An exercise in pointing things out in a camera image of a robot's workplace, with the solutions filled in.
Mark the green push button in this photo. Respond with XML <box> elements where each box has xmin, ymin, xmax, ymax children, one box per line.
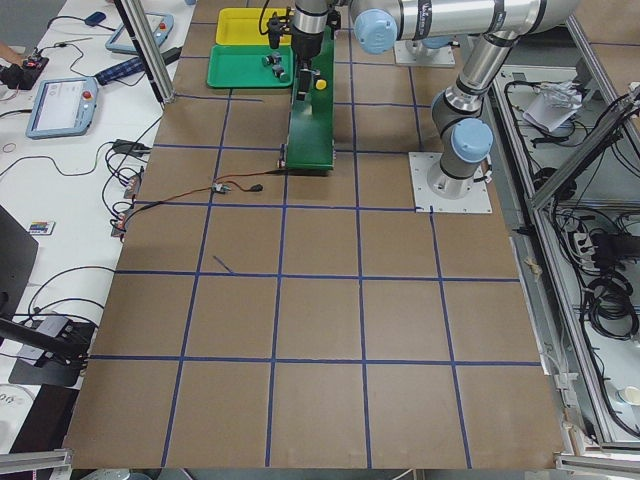
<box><xmin>272</xmin><ymin>64</ymin><xmax>290</xmax><ymax>83</ymax></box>
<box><xmin>262</xmin><ymin>51</ymin><xmax>281</xmax><ymax>66</ymax></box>

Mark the teach pendant near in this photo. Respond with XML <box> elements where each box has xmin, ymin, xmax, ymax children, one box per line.
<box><xmin>25</xmin><ymin>77</ymin><xmax>98</xmax><ymax>139</ymax></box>

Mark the green conveyor belt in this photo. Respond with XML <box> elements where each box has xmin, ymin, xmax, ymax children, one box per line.
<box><xmin>281</xmin><ymin>27</ymin><xmax>335</xmax><ymax>174</ymax></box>

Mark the blue checkered umbrella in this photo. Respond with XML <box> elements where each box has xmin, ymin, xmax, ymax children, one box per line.
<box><xmin>94</xmin><ymin>57</ymin><xmax>145</xmax><ymax>86</ymax></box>

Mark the black power adapter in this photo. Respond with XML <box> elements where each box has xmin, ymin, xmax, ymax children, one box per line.
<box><xmin>161</xmin><ymin>47</ymin><xmax>182</xmax><ymax>65</ymax></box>

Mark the yellow plastic tray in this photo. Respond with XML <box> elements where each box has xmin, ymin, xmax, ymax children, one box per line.
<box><xmin>215</xmin><ymin>8</ymin><xmax>269</xmax><ymax>46</ymax></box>

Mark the red black wire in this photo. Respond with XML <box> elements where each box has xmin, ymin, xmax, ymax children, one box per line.
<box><xmin>124</xmin><ymin>167</ymin><xmax>291</xmax><ymax>221</ymax></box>

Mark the teach pendant far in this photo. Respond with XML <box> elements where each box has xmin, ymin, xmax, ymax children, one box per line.
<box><xmin>105</xmin><ymin>11</ymin><xmax>176</xmax><ymax>56</ymax></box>

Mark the aluminium frame post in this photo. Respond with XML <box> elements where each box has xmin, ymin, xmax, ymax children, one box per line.
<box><xmin>114</xmin><ymin>0</ymin><xmax>175</xmax><ymax>105</ymax></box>

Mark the teach pendant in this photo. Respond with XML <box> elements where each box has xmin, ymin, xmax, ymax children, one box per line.
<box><xmin>105</xmin><ymin>11</ymin><xmax>176</xmax><ymax>56</ymax></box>
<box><xmin>25</xmin><ymin>77</ymin><xmax>98</xmax><ymax>139</ymax></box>

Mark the small circuit board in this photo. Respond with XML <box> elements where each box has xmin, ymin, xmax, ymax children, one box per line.
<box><xmin>211</xmin><ymin>183</ymin><xmax>232</xmax><ymax>195</ymax></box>

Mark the green plastic tray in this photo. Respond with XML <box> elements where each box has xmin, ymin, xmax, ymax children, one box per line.
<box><xmin>206</xmin><ymin>45</ymin><xmax>294</xmax><ymax>89</ymax></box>

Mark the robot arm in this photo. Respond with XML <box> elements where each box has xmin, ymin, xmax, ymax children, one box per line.
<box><xmin>290</xmin><ymin>0</ymin><xmax>341</xmax><ymax>101</ymax></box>
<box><xmin>349</xmin><ymin>1</ymin><xmax>578</xmax><ymax>181</ymax></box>

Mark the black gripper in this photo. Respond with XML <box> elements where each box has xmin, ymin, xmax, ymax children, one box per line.
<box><xmin>292</xmin><ymin>30</ymin><xmax>321</xmax><ymax>101</ymax></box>

